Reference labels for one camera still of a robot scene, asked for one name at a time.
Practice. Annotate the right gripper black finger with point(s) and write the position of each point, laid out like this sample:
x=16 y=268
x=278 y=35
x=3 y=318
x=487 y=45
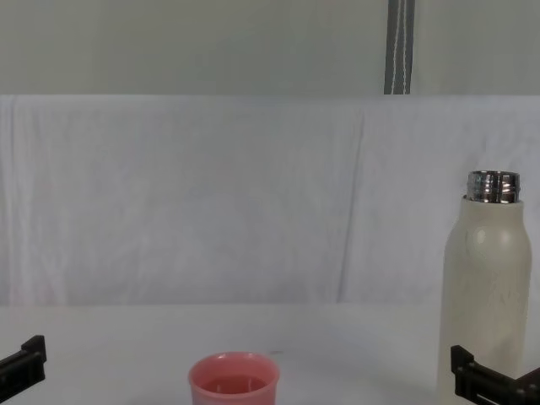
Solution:
x=485 y=386

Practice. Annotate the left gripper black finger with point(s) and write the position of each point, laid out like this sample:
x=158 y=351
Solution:
x=25 y=363

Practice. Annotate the cream vacuum bottle steel neck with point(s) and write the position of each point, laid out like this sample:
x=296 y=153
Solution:
x=485 y=274

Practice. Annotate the white table cloth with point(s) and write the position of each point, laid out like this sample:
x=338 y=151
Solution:
x=126 y=354

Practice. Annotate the pink cup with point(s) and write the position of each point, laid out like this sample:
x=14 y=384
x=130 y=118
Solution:
x=234 y=386

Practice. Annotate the white wrinkled backdrop cloth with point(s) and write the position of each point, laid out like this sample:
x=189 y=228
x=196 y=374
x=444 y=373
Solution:
x=211 y=198

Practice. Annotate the pale curtain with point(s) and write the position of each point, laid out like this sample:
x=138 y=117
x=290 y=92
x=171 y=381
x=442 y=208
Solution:
x=190 y=46

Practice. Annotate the grey striped post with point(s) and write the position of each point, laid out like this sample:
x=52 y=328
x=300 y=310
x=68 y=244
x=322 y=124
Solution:
x=398 y=46

